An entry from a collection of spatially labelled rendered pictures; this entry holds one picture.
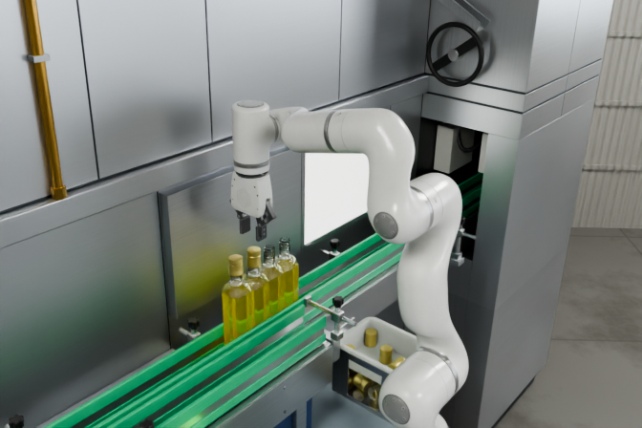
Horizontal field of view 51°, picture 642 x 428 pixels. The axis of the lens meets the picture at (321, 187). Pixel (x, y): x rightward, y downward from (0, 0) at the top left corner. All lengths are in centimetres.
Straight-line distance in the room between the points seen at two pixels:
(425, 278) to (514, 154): 107
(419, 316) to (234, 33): 80
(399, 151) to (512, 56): 105
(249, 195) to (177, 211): 18
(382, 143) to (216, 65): 54
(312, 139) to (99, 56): 46
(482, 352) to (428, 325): 134
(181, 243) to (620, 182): 386
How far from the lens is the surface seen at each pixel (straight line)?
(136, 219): 161
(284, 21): 180
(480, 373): 276
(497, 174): 237
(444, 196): 131
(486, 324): 263
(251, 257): 167
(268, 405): 171
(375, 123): 128
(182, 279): 173
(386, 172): 125
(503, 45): 226
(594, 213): 512
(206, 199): 169
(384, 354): 193
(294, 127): 140
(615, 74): 480
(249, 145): 152
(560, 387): 355
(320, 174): 200
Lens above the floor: 214
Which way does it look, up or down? 24 degrees down
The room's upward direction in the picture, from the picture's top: 1 degrees clockwise
